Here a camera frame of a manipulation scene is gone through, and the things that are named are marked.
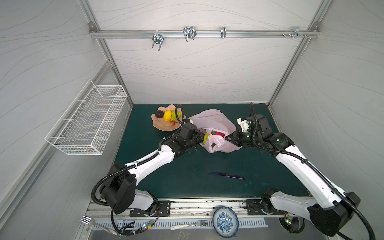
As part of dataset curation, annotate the small green pear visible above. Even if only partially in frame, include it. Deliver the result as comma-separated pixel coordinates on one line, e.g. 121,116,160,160
203,133,211,144

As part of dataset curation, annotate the pink plastic bag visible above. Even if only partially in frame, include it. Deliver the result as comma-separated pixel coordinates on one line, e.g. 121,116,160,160
189,109,242,154

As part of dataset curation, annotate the red dragon fruit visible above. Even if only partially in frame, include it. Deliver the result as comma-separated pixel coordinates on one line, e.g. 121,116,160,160
210,131,226,138

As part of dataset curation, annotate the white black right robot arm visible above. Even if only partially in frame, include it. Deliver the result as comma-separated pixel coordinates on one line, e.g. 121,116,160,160
226,115,361,237

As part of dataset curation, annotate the yellow lemon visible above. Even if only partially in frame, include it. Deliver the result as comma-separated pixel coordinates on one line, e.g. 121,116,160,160
163,110,172,122

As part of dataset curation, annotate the beige scalloped fruit bowl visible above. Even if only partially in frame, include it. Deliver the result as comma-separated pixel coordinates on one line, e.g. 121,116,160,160
151,105,186,132

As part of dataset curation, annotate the dark purple plum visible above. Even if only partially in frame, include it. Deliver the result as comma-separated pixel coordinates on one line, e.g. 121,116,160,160
155,110,165,119

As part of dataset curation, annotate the dark purple knife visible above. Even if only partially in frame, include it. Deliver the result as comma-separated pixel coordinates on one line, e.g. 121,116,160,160
209,172,245,180

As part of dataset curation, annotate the blue white patterned plate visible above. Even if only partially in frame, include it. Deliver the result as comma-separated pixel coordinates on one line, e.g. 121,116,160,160
212,207,240,239

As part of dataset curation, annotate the metal u-bolt clamp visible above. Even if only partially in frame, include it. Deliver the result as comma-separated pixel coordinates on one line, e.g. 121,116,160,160
152,33,164,51

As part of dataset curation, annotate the metal hook clamp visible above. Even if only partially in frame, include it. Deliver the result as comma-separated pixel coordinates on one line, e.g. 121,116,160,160
183,27,197,42

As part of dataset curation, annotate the small metal hook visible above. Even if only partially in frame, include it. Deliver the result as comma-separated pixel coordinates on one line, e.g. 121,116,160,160
221,27,227,39

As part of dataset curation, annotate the silver fork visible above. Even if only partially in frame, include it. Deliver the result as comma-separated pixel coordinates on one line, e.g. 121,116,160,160
80,216,118,236

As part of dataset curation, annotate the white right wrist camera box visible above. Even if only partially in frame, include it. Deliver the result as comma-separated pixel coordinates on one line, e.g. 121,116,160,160
237,118,250,133

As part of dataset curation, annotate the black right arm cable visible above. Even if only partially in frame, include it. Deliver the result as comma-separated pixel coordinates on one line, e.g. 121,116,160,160
248,102,376,240

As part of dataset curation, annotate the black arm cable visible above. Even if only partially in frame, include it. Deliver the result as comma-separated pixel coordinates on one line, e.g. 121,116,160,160
90,104,185,236
248,102,376,240

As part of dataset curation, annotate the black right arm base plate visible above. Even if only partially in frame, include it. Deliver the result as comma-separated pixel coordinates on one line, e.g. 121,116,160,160
241,199,286,217

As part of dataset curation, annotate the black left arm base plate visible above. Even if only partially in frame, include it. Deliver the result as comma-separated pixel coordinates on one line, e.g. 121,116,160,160
130,201,171,218

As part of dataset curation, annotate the white handled fork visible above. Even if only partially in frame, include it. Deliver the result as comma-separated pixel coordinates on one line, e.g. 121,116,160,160
170,220,209,231

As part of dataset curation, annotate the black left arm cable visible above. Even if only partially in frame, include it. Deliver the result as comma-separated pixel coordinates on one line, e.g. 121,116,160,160
90,104,185,236

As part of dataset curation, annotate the white wire basket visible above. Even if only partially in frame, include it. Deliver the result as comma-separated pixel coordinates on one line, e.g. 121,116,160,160
45,80,128,156

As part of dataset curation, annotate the metal bracket with screws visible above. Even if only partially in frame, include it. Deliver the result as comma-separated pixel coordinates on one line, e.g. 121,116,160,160
282,27,309,39

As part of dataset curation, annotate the aluminium cross rail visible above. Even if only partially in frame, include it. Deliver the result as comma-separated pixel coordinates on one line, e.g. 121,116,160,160
90,28,321,39

